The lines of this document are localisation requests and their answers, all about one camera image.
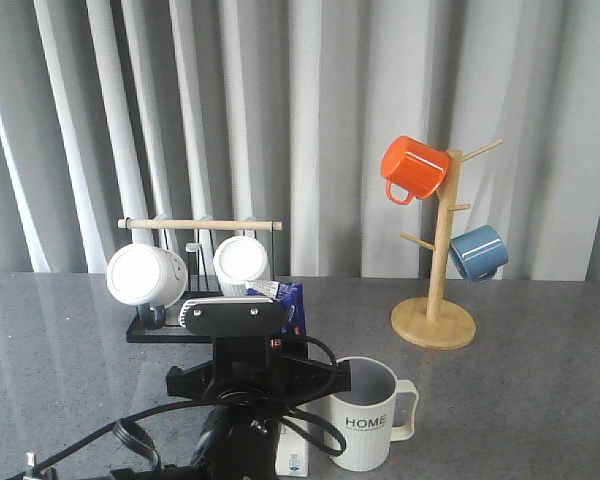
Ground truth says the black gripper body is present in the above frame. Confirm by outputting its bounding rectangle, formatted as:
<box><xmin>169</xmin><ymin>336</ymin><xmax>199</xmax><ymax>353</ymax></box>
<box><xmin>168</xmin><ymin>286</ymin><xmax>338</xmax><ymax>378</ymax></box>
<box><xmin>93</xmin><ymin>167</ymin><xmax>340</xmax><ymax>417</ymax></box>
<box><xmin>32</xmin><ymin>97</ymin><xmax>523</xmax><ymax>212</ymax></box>
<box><xmin>166</xmin><ymin>335</ymin><xmax>351</xmax><ymax>405</ymax></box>

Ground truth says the Pascual whole milk carton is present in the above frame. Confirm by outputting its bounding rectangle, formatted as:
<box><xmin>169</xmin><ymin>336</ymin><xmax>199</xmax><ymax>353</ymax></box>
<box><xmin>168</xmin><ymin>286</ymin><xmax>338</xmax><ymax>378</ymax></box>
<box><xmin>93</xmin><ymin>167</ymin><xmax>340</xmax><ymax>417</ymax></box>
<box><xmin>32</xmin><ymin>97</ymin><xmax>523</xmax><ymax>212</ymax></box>
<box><xmin>245</xmin><ymin>280</ymin><xmax>309</xmax><ymax>477</ymax></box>

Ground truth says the cream HOME mug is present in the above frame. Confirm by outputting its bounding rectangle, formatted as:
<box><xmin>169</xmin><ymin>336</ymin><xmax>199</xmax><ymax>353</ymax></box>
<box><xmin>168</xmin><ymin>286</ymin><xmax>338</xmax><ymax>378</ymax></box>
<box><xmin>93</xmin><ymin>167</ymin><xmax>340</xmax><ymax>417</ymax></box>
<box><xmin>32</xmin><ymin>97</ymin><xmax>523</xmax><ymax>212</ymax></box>
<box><xmin>325</xmin><ymin>356</ymin><xmax>419</xmax><ymax>472</ymax></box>

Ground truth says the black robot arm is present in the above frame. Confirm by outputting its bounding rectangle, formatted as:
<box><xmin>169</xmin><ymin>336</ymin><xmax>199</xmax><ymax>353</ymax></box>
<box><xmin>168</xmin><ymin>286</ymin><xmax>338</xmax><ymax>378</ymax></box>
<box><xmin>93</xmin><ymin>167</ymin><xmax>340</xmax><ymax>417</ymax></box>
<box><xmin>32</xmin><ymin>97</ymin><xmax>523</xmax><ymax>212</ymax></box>
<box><xmin>108</xmin><ymin>335</ymin><xmax>351</xmax><ymax>479</ymax></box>

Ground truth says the white ribbed mug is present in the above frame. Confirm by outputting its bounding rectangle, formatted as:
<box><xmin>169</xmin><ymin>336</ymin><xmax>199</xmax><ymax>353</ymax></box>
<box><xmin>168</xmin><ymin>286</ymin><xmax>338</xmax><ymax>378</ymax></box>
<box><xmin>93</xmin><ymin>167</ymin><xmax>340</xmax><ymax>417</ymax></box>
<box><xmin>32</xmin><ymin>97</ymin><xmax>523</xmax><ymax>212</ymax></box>
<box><xmin>213</xmin><ymin>236</ymin><xmax>271</xmax><ymax>297</ymax></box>

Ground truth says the white smiley mug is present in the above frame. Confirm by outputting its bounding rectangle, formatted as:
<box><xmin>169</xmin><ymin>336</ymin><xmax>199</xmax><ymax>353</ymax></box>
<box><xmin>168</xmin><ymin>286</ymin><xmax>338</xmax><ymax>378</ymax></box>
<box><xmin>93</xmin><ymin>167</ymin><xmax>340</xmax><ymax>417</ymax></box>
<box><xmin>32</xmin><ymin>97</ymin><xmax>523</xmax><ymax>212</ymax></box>
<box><xmin>106</xmin><ymin>244</ymin><xmax>188</xmax><ymax>308</ymax></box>

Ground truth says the wooden mug tree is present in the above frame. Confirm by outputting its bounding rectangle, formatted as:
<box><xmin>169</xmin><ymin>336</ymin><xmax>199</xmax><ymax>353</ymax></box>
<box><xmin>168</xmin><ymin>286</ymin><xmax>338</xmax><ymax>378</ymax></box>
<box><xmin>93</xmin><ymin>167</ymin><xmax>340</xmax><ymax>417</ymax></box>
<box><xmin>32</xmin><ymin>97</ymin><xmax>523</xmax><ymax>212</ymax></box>
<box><xmin>391</xmin><ymin>139</ymin><xmax>504</xmax><ymax>350</ymax></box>

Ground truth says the blue mug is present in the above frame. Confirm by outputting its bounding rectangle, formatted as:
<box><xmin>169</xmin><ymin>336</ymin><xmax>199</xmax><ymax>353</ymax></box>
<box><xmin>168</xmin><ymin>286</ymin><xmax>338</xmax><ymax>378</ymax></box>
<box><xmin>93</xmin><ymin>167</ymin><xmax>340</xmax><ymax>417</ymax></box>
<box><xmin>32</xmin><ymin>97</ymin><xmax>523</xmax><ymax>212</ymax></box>
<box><xmin>449</xmin><ymin>225</ymin><xmax>509</xmax><ymax>283</ymax></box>

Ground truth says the orange mug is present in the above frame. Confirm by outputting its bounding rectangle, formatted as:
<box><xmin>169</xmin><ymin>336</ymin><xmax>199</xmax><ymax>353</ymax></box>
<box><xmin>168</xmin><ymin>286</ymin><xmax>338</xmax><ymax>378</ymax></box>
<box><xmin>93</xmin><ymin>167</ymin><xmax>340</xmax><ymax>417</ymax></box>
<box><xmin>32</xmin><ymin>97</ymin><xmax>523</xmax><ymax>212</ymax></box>
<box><xmin>381</xmin><ymin>136</ymin><xmax>451</xmax><ymax>205</ymax></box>

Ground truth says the grey white curtain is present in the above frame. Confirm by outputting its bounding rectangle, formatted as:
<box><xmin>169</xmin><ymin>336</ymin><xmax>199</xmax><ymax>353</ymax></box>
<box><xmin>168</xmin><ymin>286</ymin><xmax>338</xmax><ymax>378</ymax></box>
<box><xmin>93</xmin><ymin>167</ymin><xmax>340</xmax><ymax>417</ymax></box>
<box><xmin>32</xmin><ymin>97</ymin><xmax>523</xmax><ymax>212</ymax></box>
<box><xmin>0</xmin><ymin>1</ymin><xmax>600</xmax><ymax>281</ymax></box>

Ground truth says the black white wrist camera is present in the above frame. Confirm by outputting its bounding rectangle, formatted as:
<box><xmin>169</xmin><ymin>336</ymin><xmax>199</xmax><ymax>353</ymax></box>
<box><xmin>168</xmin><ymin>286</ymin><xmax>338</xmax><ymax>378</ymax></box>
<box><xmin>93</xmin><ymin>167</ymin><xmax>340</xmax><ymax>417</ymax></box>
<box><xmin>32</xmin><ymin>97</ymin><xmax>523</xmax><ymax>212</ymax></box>
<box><xmin>178</xmin><ymin>296</ymin><xmax>287</xmax><ymax>338</ymax></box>

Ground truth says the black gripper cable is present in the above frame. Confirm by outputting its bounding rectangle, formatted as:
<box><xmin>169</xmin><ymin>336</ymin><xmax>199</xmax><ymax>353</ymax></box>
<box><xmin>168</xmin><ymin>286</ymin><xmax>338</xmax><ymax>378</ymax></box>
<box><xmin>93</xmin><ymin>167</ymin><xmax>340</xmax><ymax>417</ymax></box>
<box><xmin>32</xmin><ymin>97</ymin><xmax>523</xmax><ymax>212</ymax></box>
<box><xmin>4</xmin><ymin>335</ymin><xmax>349</xmax><ymax>476</ymax></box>

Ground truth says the black wire mug rack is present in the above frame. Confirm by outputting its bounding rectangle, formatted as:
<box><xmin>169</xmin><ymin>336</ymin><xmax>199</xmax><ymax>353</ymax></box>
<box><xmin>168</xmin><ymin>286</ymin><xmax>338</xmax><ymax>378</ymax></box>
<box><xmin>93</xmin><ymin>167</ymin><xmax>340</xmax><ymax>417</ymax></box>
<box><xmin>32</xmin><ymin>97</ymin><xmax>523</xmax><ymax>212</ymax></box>
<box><xmin>117</xmin><ymin>218</ymin><xmax>283</xmax><ymax>343</ymax></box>

